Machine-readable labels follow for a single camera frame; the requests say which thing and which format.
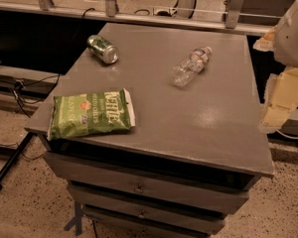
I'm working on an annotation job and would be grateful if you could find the green Kettle chips bag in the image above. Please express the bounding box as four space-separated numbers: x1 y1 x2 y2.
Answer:
48 88 135 141

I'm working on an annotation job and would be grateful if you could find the grey drawer cabinet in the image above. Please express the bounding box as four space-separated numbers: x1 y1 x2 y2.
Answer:
24 22 275 238

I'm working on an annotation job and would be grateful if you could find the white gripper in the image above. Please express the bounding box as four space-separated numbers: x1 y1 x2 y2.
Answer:
253 0 298 130

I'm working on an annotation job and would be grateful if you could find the clear plastic water bottle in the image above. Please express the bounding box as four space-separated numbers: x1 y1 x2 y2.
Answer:
171 47 212 87

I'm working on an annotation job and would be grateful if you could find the black metal stand leg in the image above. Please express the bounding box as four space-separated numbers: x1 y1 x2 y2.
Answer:
0 133 34 190

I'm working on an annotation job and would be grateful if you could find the white cable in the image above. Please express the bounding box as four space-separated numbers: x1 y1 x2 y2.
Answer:
276 129 298 141

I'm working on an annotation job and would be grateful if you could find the white power strip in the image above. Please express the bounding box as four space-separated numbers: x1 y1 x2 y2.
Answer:
153 7 174 17

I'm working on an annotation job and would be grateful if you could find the green soda can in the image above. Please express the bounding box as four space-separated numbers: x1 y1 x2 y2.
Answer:
86 35 119 64

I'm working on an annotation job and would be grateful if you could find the black cable bundle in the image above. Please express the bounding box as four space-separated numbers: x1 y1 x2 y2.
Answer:
8 72 62 117

